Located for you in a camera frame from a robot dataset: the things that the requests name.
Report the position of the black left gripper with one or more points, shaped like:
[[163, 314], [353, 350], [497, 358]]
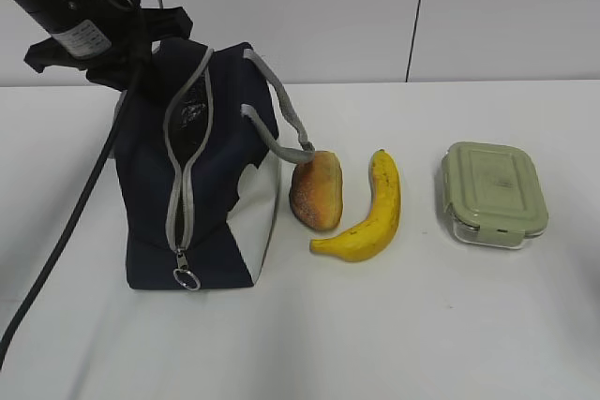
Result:
[[109, 40]]

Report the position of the navy insulated lunch bag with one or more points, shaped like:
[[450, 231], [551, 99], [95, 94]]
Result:
[[198, 165]]

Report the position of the brown bread roll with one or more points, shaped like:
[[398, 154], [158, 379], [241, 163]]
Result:
[[315, 194]]

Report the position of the yellow banana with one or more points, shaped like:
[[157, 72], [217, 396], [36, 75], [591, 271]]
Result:
[[370, 237]]

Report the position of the green lid glass container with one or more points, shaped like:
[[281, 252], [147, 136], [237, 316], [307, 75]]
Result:
[[491, 195]]

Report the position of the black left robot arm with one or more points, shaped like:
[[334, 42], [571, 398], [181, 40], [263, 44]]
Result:
[[51, 16]]

